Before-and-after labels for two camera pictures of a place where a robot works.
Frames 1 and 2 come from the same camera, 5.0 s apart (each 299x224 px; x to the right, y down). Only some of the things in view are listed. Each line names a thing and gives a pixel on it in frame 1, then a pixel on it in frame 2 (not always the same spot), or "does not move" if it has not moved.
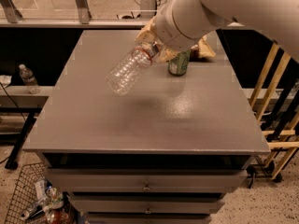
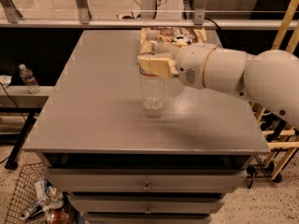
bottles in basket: x=50 y=204 does not move
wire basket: x=25 y=194 does not move
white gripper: x=169 y=34 to x=191 y=65
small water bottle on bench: x=29 y=79 does not move
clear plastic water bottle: x=130 y=68 to x=152 y=89
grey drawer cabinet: x=166 y=151 does not move
